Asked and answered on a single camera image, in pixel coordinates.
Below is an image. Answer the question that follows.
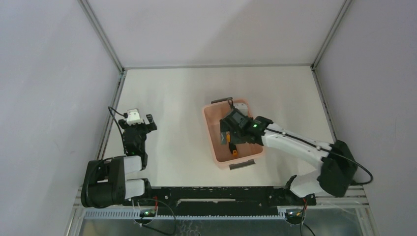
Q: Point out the pink plastic bin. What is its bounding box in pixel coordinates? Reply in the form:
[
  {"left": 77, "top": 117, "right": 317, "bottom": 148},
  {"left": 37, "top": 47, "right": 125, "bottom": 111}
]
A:
[{"left": 202, "top": 97, "right": 265, "bottom": 170}]

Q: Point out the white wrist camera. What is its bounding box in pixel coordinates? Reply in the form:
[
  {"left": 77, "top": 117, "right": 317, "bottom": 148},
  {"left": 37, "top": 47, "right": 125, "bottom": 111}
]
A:
[
  {"left": 126, "top": 109, "right": 144, "bottom": 125},
  {"left": 234, "top": 103, "right": 249, "bottom": 116}
]

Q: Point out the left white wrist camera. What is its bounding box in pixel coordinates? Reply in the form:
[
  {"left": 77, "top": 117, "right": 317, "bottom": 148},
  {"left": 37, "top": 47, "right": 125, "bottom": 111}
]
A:
[{"left": 126, "top": 109, "right": 144, "bottom": 125}]

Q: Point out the left black camera cable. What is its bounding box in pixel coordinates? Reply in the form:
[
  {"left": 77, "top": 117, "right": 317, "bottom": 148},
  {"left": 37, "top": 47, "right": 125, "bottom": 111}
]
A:
[{"left": 108, "top": 106, "right": 128, "bottom": 154}]

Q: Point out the yellow black screwdriver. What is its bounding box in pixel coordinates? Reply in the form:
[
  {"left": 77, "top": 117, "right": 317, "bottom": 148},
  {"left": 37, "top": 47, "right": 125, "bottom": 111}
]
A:
[{"left": 226, "top": 131, "right": 238, "bottom": 158}]

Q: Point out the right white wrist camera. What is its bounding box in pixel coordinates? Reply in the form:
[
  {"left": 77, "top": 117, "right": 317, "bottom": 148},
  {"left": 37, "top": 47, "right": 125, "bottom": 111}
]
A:
[{"left": 234, "top": 103, "right": 249, "bottom": 116}]

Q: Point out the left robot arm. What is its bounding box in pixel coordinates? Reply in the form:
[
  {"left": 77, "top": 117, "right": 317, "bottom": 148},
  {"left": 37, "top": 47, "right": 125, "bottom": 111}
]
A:
[{"left": 81, "top": 114, "right": 157, "bottom": 208}]

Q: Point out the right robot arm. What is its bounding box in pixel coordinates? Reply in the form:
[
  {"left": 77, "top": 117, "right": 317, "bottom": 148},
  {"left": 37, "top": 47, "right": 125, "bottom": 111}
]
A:
[{"left": 219, "top": 108, "right": 358, "bottom": 205}]

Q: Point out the left green circuit board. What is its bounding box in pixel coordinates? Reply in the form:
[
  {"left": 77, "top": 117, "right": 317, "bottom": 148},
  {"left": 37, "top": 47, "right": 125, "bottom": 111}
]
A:
[{"left": 140, "top": 209, "right": 156, "bottom": 218}]

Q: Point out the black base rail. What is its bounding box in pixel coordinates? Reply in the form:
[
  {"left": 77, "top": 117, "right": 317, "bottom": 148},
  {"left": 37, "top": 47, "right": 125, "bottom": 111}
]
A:
[{"left": 140, "top": 186, "right": 317, "bottom": 217}]

